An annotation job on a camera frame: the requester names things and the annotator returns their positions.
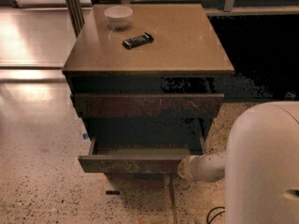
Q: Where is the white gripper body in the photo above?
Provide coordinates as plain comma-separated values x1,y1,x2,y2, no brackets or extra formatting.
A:
178,155,204,182

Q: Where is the black floor cable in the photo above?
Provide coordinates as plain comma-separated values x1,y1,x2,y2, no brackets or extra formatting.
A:
206,206,226,224

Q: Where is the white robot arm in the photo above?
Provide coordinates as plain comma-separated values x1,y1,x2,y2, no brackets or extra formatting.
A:
178,101,299,224

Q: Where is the brown wooden drawer cabinet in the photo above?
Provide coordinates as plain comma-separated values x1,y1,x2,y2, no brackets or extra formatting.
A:
62,3,235,191

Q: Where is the white ceramic bowl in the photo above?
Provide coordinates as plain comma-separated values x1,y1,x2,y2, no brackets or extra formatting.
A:
104,6,133,29

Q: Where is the wooden drawer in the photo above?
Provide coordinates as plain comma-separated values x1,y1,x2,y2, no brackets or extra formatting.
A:
78,135,205,175
72,93,224,119

